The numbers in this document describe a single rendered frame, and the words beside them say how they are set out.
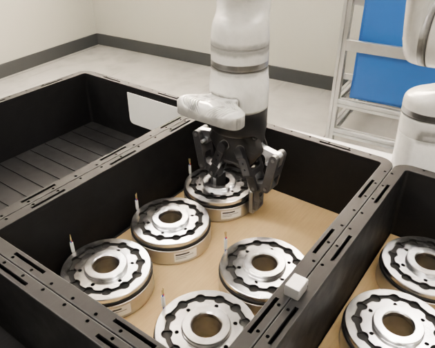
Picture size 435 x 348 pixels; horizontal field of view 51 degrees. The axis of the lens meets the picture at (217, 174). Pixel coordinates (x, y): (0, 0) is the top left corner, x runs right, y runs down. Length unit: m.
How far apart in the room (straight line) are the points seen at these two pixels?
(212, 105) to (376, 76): 1.89
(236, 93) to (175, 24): 3.39
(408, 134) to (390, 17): 1.59
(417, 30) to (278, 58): 2.86
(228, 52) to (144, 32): 3.63
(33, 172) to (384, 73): 1.86
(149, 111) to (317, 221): 0.35
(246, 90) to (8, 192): 0.41
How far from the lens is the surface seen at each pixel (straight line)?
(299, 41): 3.43
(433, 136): 0.73
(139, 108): 0.84
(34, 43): 4.09
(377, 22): 2.33
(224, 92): 0.55
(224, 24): 0.54
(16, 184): 0.79
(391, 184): 0.58
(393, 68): 2.36
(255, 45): 0.54
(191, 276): 0.57
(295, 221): 0.65
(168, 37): 4.00
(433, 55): 0.70
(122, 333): 0.39
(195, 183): 0.67
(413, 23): 0.69
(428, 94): 0.73
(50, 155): 0.86
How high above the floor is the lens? 1.23
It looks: 32 degrees down
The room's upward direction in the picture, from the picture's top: straight up
